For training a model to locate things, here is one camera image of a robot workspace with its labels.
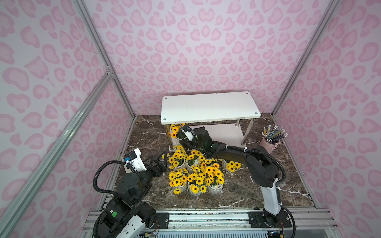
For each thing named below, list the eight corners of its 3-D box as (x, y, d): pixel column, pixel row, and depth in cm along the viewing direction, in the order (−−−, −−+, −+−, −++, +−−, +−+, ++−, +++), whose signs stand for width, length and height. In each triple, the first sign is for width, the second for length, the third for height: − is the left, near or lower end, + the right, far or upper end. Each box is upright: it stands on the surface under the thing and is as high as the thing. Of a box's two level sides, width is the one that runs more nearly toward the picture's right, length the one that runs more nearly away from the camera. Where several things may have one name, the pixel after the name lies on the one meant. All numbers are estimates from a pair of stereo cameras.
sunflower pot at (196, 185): (187, 199, 82) (186, 190, 70) (188, 182, 88) (187, 171, 76) (205, 199, 82) (206, 190, 70) (204, 182, 88) (205, 171, 76)
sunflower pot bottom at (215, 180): (205, 194, 83) (207, 183, 69) (204, 176, 90) (206, 162, 76) (220, 194, 83) (225, 183, 69) (218, 176, 90) (222, 162, 76)
